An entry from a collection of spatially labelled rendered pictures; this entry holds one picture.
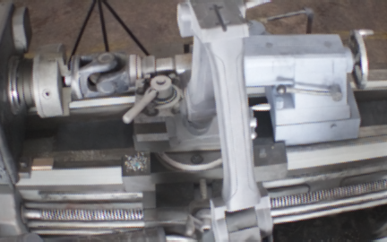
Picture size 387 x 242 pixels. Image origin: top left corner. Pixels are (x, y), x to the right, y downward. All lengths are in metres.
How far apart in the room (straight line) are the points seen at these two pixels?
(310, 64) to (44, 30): 2.58
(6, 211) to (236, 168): 1.32
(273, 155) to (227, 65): 1.21
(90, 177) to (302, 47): 0.83
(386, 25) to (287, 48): 2.31
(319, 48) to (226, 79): 1.18
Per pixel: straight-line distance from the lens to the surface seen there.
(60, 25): 4.45
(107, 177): 2.30
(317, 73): 2.24
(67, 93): 2.28
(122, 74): 2.20
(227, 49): 1.08
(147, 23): 4.28
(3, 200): 2.34
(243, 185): 1.17
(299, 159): 2.31
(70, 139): 2.60
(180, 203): 2.15
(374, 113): 2.68
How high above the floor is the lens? 2.57
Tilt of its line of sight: 45 degrees down
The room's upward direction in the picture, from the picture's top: 5 degrees counter-clockwise
